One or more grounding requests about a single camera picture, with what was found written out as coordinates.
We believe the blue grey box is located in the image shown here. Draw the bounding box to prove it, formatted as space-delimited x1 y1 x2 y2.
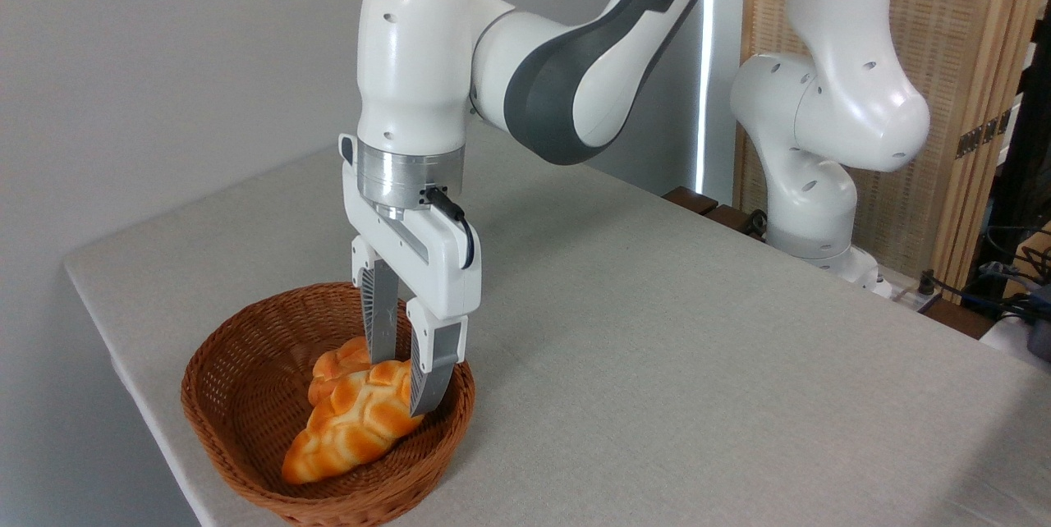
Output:
1025 285 1051 364

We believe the small round bread bun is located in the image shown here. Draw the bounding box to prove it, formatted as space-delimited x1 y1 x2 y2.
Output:
308 336 374 406

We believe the black vertical post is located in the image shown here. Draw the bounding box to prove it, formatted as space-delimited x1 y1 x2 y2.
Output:
969 0 1051 291

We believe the wooden rattan folding screen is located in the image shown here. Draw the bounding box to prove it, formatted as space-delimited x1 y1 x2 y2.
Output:
733 0 1051 291

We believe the black cable bundle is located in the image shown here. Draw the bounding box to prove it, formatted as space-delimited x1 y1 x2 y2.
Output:
918 223 1051 324

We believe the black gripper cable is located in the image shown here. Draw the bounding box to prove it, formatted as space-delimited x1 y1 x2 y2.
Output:
419 186 475 270

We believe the dark brown wooden block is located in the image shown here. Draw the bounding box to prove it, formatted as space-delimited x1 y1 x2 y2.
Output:
662 186 719 217
708 204 769 242

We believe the grey tablecloth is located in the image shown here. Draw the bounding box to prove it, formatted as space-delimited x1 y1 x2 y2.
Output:
64 123 1051 527

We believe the long braided bread loaf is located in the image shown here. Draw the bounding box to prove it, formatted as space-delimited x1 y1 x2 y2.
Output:
282 359 428 485

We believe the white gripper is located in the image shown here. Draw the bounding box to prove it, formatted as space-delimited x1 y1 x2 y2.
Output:
339 135 482 417

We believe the dark metal screen hinge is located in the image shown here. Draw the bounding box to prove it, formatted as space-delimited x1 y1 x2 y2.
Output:
955 110 1012 160

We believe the brown wicker basket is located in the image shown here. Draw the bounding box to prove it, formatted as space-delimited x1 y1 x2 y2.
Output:
181 282 476 527

